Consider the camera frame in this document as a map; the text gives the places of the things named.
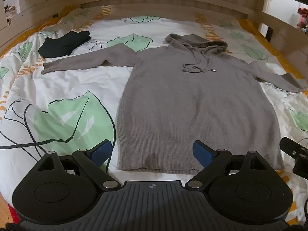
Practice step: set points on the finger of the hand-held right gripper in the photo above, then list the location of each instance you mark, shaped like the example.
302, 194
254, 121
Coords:
292, 146

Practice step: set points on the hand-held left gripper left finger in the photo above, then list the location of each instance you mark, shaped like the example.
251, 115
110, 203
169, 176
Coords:
102, 152

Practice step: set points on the pile of colourful clothes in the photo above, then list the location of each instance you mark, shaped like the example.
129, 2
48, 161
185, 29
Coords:
303, 19

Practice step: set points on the white leaf print bed sheet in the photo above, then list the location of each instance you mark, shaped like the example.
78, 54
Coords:
72, 84

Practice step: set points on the grey hooded sweater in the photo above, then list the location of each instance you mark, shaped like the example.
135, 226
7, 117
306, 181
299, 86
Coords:
192, 105

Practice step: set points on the black folded cloth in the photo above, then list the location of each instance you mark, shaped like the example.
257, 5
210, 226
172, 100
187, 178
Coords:
62, 44

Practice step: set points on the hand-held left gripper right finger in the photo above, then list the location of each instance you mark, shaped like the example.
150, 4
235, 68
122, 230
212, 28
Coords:
202, 152

